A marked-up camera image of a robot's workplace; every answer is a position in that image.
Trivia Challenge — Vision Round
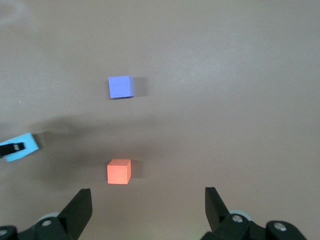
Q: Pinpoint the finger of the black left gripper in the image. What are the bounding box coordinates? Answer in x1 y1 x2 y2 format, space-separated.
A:
0 142 26 159

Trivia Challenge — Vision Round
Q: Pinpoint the purple foam cube block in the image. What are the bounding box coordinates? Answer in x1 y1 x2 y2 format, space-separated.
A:
108 75 136 99

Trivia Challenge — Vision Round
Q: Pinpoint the light blue foam cube block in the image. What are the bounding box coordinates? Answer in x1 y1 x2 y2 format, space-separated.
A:
0 132 41 163

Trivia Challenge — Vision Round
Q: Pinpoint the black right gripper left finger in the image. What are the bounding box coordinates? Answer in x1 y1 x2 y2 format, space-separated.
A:
0 188 94 240

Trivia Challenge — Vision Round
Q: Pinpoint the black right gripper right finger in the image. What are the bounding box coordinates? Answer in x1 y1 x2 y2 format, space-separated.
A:
201 186 308 240

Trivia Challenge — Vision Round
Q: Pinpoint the orange foam cube block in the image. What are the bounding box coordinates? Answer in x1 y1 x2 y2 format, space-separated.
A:
106 158 132 185

